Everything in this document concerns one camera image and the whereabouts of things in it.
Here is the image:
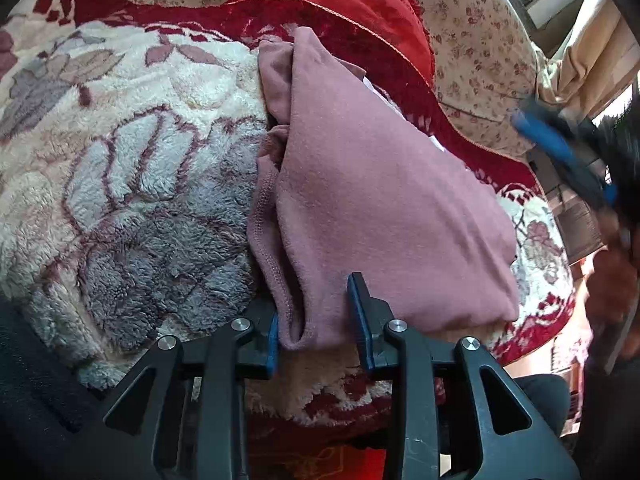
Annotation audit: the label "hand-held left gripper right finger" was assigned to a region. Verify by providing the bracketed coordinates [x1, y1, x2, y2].
[347, 272, 581, 480]

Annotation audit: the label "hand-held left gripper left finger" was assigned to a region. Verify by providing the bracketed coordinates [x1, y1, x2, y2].
[102, 300, 280, 480]

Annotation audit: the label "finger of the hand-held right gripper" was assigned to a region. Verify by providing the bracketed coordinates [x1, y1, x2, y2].
[512, 105, 618, 211]

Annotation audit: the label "mauve pink small garment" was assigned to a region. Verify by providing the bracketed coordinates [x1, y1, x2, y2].
[247, 26, 521, 353]

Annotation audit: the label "person's right hand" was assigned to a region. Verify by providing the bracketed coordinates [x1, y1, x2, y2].
[585, 237, 640, 346]

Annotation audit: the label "beige curtain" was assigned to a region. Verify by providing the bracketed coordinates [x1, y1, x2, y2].
[535, 0, 640, 116]

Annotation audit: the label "grey slatted unit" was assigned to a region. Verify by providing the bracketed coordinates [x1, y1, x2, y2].
[545, 180, 608, 266]

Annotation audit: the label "red patterned cloth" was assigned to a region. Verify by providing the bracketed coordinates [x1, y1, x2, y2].
[245, 415, 401, 480]

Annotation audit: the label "floral beige sofa cover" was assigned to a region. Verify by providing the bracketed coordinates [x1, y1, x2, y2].
[107, 0, 541, 156]

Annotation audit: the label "red and white plush blanket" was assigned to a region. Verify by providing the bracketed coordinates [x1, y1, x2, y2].
[0, 0, 578, 431]

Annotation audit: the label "person's dark trousers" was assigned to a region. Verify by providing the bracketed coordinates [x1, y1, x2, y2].
[0, 300, 573, 480]

